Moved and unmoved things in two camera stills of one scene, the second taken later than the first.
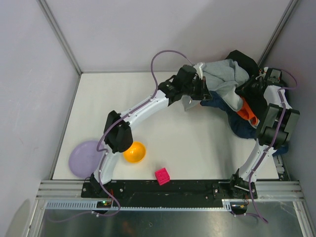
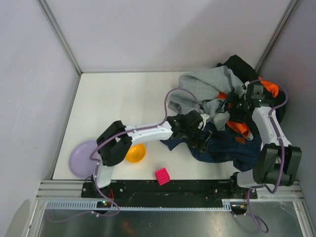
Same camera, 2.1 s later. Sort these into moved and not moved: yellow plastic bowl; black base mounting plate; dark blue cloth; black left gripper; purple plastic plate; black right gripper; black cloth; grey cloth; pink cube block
Moved: black cloth; dark blue cloth; black left gripper; black right gripper; grey cloth
Not moved: black base mounting plate; pink cube block; yellow plastic bowl; purple plastic plate
